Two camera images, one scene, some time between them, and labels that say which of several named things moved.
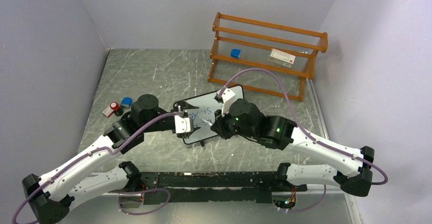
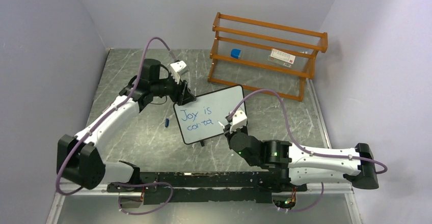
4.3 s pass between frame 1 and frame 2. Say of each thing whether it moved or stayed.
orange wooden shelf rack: stayed
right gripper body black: moved
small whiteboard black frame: stayed
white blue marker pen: moved
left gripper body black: moved
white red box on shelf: stayed
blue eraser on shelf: stayed
